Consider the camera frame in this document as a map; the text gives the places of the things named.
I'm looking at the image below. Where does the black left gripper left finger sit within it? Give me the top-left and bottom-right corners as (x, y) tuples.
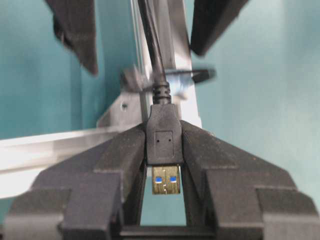
(3, 125), (146, 240)

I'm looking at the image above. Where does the aluminium extrusion frame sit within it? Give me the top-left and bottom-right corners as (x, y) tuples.
(0, 0), (203, 201)

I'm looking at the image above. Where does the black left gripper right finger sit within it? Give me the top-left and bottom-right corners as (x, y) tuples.
(181, 121), (318, 240)

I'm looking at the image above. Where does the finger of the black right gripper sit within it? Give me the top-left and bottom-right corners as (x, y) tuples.
(45, 0), (98, 75)
(190, 0), (248, 56)

